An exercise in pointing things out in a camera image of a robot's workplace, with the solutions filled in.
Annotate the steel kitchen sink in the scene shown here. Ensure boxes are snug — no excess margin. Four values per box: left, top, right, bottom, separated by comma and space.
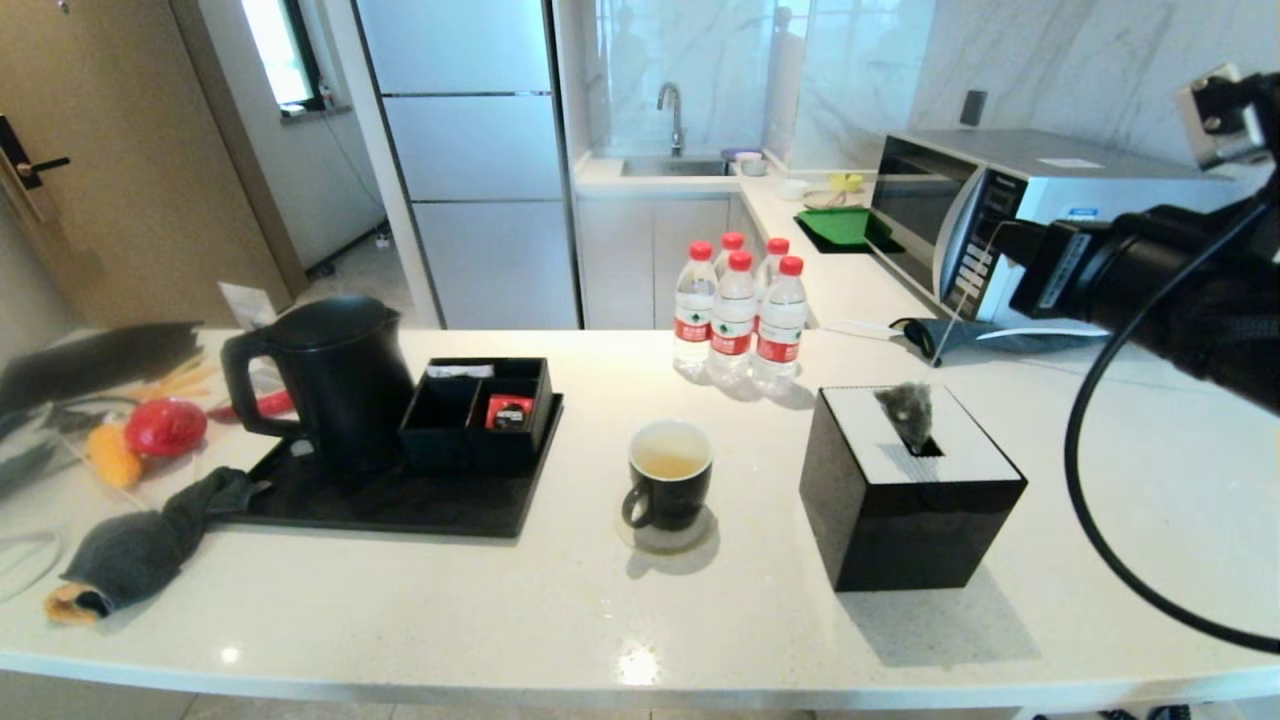
620, 155, 731, 178

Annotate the black rectangular tray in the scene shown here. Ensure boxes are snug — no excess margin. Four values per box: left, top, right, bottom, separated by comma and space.
215, 392, 563, 539

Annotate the window with dark frame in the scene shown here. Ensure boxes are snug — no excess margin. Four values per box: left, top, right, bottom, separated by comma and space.
238, 0, 326, 113

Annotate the chrome kitchen faucet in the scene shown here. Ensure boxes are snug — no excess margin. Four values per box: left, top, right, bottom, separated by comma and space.
656, 80, 686, 158

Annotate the white sink cabinet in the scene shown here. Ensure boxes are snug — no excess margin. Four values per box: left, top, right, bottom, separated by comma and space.
575, 190, 766, 331

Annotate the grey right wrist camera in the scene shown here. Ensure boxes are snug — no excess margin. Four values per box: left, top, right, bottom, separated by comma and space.
1176, 62, 1279, 173

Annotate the black compartment organizer box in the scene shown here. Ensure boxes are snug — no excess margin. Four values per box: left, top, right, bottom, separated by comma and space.
398, 357, 553, 471

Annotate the white paper leaflet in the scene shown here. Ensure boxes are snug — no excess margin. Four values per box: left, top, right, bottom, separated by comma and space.
217, 283, 276, 329

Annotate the silver microwave oven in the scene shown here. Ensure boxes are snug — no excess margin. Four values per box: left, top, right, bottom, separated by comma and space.
868, 128, 1237, 331

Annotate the black tissue box white lid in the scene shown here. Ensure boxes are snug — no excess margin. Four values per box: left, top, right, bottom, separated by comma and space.
799, 385, 1031, 595

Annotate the dark grey cloth sleeve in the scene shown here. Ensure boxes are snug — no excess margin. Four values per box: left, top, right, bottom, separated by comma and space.
42, 468, 271, 623

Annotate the orange stick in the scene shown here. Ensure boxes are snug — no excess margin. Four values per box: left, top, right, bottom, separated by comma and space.
138, 360, 219, 399

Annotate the black electric kettle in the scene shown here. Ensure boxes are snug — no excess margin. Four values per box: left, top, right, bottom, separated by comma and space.
218, 294, 416, 477

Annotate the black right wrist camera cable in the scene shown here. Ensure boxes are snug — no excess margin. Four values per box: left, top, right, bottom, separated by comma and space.
1063, 170, 1280, 657

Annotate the brown wooden door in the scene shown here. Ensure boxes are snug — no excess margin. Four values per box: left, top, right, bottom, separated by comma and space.
0, 0, 293, 331

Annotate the white power cable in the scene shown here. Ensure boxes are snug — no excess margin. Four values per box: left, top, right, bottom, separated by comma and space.
820, 318, 1091, 344

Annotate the red round toy fruit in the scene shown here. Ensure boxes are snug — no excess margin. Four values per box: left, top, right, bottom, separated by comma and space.
122, 397, 208, 459

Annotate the black mug white inside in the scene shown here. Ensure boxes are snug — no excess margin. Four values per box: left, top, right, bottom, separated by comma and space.
620, 421, 716, 534

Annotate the green cutting board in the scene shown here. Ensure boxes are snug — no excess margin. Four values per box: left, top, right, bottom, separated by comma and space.
796, 204, 898, 253

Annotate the dark tea bag with tag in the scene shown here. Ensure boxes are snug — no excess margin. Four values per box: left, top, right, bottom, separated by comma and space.
874, 222, 1011, 456

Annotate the silver three-door fridge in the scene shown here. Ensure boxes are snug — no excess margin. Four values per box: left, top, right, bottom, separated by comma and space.
350, 0, 583, 331

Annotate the orange toy fruit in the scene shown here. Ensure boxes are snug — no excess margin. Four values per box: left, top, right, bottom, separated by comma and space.
85, 422, 143, 491

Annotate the round translucent coaster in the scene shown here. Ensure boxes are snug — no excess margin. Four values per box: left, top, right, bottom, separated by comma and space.
613, 495, 721, 558

